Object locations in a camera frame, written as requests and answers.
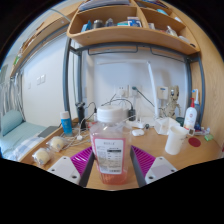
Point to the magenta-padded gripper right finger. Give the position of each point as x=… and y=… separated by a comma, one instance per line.
x=160, y=168

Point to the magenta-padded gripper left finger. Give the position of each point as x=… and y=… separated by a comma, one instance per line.
x=65, y=168

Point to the clear bottle with pink drink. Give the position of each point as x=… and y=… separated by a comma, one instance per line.
x=110, y=150

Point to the plastic-wrapped bread bun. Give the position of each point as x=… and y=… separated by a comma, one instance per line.
x=42, y=156
x=57, y=143

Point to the dark grey tablet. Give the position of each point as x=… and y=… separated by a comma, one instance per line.
x=48, y=131

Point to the white earbud case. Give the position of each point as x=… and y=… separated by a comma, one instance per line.
x=138, y=132

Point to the flat round red coaster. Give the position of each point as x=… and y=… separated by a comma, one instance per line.
x=194, y=142

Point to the blue and white tube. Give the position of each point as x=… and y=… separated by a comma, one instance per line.
x=66, y=125

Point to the plaid blue white blanket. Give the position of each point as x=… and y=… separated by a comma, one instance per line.
x=23, y=146

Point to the black electric shaver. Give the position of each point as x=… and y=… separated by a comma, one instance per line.
x=80, y=113

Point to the small green sponge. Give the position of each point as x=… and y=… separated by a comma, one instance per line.
x=209, y=137

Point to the white pump lotion bottle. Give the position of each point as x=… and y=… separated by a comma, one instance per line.
x=190, y=116

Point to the black power adapter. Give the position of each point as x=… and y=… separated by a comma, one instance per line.
x=132, y=114

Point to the brown tree creature figurine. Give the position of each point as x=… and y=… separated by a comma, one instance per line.
x=173, y=103

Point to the clear pump dispenser bottle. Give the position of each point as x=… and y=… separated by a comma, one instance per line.
x=198, y=110

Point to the teal pillow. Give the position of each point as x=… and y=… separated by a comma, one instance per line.
x=11, y=121

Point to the wooden shelf unit with items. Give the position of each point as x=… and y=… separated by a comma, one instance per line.
x=133, y=35

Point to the white wall-mounted box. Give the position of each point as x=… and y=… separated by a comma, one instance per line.
x=162, y=92

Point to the grey metal desk frame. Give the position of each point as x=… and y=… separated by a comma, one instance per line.
x=66, y=83

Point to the white wall outlet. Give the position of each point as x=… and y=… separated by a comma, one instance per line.
x=121, y=91

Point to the white wall switch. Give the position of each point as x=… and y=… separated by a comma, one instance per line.
x=40, y=79

